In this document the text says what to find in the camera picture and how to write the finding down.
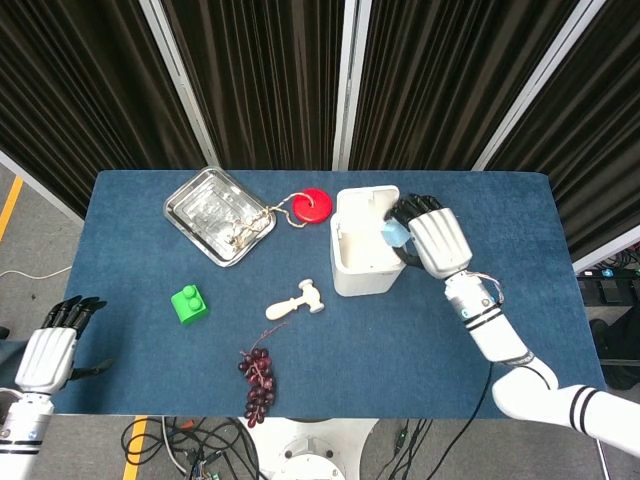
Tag green toy brick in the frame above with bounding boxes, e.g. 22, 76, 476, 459
170, 284, 211, 327

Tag white square container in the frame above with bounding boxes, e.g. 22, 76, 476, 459
330, 185, 412, 299

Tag wooden toy hammer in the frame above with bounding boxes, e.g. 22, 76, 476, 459
265, 279, 326, 322

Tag blue table cloth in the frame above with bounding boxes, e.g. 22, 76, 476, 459
47, 169, 609, 420

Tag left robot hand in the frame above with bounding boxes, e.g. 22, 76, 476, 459
14, 295, 115, 395

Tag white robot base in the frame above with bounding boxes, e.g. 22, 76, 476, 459
238, 415, 381, 480

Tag metal tray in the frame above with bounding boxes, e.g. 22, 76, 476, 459
163, 166, 278, 268

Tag black power strip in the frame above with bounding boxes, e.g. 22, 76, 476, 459
577, 267, 640, 282

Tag white cable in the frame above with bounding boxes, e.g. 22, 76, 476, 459
0, 264, 74, 282

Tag red disc with rope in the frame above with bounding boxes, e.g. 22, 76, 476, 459
227, 187, 334, 251

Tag purple grape bunch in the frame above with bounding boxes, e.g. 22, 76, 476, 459
238, 322, 290, 429

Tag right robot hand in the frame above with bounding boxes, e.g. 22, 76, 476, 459
383, 193, 474, 280

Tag black cable bundle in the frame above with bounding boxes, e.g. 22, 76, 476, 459
121, 415, 266, 480

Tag light blue cube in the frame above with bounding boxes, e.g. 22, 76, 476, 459
381, 219, 412, 249

